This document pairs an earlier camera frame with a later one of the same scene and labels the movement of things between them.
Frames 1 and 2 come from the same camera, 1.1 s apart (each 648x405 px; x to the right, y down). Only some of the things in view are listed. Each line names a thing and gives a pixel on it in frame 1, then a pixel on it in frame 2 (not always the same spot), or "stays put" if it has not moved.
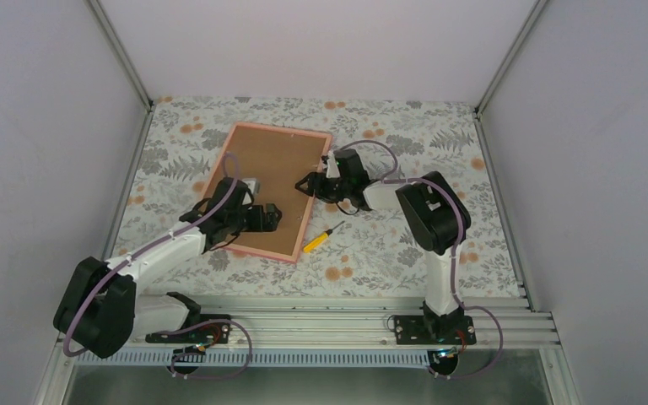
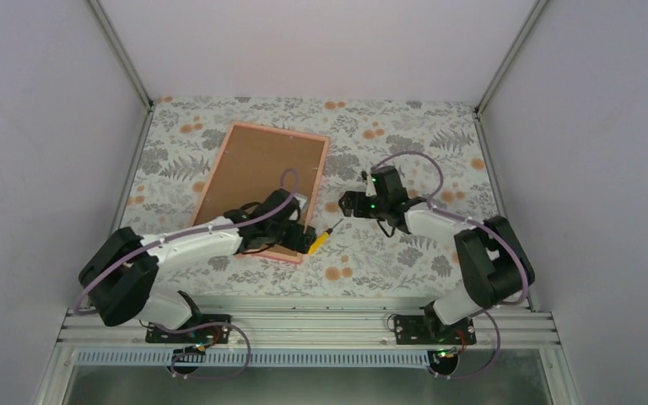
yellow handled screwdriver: x=321 y=239 stays put
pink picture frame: x=279 y=159 stays put
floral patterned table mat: x=366 y=251 stays put
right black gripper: x=317 y=187 to x=359 y=211
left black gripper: x=270 y=223 to x=307 y=240
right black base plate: x=421 y=329 stays put
